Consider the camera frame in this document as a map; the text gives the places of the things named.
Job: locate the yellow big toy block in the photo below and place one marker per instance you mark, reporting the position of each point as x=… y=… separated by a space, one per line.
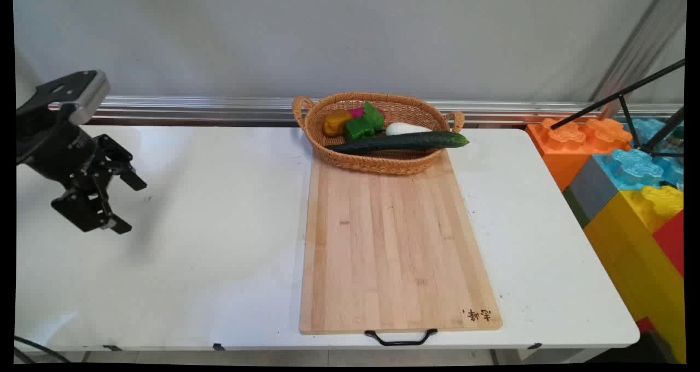
x=640 y=251

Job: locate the red big toy block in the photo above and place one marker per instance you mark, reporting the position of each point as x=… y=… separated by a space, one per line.
x=671 y=240

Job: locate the light blue big toy block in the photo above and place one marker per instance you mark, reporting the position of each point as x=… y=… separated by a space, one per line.
x=651 y=127
x=634 y=167

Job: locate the woven wicker basket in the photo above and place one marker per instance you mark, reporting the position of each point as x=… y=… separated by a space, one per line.
x=383 y=158

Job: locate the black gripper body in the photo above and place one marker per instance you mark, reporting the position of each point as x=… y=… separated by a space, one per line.
x=60 y=145

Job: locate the green toy pepper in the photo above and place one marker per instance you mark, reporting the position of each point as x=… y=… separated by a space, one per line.
x=363 y=125

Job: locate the orange big toy block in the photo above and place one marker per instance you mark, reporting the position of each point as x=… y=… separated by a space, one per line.
x=574 y=145

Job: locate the silver black wrist camera mount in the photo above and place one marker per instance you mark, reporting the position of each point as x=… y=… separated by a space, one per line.
x=71 y=93

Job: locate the grey big toy block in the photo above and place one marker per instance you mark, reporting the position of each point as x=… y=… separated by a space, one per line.
x=588 y=189

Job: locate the aluminium rail along wall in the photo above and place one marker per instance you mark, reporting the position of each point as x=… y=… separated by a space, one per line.
x=219 y=108

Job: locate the dark green cucumber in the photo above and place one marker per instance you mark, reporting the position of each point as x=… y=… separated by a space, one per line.
x=399 y=141

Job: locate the pink toy vegetable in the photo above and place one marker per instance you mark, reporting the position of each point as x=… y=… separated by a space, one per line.
x=357 y=111

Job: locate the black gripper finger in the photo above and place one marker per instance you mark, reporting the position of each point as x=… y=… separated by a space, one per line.
x=87 y=210
x=123 y=167

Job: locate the yellow toy pepper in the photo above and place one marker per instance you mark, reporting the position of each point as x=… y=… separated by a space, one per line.
x=334 y=123

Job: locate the white toy radish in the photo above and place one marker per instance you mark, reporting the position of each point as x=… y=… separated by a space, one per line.
x=404 y=128

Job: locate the black tripod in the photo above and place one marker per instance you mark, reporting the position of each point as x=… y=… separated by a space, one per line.
x=637 y=117

